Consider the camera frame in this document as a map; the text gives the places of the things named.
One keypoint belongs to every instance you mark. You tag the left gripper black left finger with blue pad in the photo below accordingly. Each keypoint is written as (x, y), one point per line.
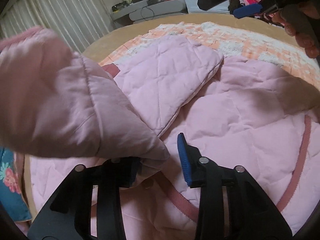
(86, 205)

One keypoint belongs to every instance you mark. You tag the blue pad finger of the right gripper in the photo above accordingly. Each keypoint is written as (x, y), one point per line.
(248, 10)

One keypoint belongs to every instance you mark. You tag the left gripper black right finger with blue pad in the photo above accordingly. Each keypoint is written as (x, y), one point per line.
(232, 204)

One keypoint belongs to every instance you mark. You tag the pink quilted jacket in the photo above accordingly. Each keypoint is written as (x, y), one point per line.
(62, 109)

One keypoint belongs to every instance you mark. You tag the person's right hand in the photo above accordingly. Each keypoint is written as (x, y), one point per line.
(301, 20)

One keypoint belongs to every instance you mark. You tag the orange plaid blanket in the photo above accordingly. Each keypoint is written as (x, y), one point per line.
(230, 41)

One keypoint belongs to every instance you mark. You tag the navy floral quilt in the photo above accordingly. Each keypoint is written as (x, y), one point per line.
(11, 193)

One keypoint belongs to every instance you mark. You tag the grey curved desk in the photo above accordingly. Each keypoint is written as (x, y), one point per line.
(141, 12)

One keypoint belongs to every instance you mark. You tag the white striped curtain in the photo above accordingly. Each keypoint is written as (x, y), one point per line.
(78, 22)

